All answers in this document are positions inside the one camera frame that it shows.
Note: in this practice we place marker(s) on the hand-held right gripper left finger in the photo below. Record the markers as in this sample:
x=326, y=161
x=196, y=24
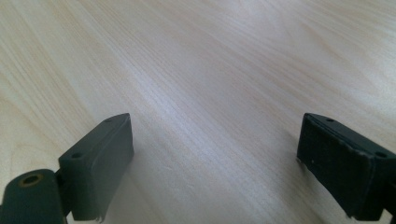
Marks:
x=93, y=168

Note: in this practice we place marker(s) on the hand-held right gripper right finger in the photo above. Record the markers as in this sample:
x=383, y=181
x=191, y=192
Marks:
x=339, y=168

